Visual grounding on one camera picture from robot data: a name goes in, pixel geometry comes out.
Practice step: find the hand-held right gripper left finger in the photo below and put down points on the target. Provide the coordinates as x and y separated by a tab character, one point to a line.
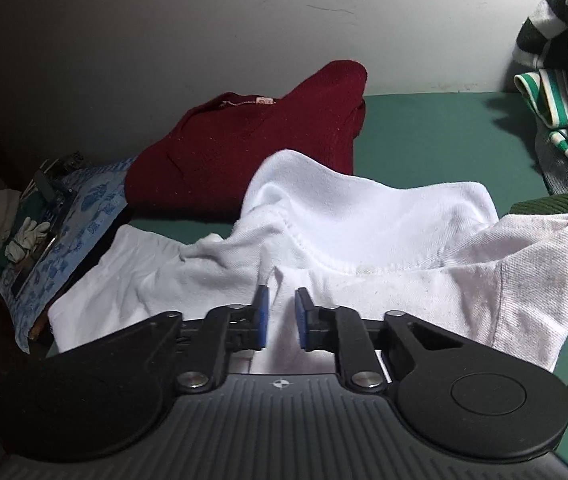
262	317

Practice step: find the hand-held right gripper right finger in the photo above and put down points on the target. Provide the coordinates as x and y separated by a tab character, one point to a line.
302	317

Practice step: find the white polo shirt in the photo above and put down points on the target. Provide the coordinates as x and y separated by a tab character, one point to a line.
374	220

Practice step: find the dark red sweater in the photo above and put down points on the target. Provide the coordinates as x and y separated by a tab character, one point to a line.
244	145

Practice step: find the blue patterned towel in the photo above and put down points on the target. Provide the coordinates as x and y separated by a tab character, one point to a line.
79	210

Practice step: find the green felt mat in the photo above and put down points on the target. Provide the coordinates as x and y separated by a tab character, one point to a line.
439	130

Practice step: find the white gloves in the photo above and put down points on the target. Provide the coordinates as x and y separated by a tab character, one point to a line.
26	240

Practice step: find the grey knit garment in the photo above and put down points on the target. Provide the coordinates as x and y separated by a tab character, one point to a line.
556	170

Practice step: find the green white striped garment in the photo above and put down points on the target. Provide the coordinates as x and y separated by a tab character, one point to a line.
551	100

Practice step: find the dark striped garment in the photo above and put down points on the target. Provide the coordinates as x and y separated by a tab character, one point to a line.
546	20

